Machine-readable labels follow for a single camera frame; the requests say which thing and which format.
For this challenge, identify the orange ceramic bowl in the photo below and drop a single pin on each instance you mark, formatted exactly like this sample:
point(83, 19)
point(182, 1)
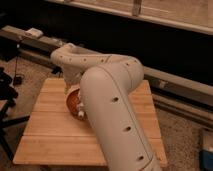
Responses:
point(71, 103)

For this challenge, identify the small white box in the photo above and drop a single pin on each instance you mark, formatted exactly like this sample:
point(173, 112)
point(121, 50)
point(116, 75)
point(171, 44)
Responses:
point(34, 32)

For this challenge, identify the white plastic bottle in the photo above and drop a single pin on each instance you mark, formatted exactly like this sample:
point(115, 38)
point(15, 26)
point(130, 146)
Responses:
point(80, 106)

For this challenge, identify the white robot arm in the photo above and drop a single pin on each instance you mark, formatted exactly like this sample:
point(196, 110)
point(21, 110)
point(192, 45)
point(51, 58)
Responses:
point(105, 85)

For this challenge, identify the upper wooden shelf ledge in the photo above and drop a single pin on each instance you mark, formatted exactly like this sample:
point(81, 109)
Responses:
point(193, 15)

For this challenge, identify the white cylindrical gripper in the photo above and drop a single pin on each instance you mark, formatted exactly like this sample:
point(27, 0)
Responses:
point(72, 77)

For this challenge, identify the long grey metal beam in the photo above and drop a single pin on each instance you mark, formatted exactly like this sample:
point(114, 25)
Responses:
point(176, 83)

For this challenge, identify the blue plastic bin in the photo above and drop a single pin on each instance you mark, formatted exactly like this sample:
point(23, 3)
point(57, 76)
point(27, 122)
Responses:
point(206, 152)

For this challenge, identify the wooden table board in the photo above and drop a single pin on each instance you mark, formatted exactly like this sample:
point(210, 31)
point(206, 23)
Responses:
point(53, 137)

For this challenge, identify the black tripod stand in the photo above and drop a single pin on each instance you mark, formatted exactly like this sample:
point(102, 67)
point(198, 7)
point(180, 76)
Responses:
point(9, 94)

